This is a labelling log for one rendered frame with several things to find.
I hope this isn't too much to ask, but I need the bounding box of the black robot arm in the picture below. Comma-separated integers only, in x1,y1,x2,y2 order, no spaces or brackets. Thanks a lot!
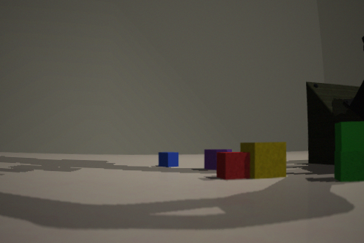
343,81,364,120

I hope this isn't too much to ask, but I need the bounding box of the red block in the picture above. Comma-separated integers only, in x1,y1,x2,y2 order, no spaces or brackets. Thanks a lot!
216,152,250,180

